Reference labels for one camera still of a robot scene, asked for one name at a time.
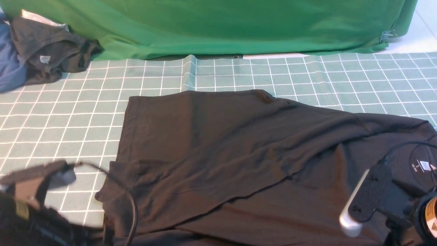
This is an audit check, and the dark gray crumpled garment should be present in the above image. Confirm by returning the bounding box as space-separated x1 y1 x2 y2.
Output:
10 16 103 85

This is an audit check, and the dark gray long-sleeve top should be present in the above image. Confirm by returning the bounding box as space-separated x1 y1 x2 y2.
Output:
109 90 436 246

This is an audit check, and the green backdrop cloth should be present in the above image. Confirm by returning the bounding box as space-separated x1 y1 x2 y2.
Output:
1 0 417 60

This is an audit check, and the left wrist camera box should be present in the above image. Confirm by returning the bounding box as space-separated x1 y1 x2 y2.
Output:
0 160 76 192

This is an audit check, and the blue crumpled garment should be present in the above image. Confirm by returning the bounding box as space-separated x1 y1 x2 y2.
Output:
0 12 27 93

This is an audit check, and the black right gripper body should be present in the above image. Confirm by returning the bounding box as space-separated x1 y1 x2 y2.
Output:
383 184 436 246

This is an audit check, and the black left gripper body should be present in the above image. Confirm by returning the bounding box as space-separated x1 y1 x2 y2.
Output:
1 178 103 246

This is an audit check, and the green checkered tablecloth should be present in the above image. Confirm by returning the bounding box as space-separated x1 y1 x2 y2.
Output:
0 52 436 246

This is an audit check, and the metal binder clip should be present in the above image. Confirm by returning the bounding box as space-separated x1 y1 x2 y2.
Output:
379 29 398 43

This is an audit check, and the white cloth piece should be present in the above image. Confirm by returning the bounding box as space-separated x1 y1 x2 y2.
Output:
21 9 70 31

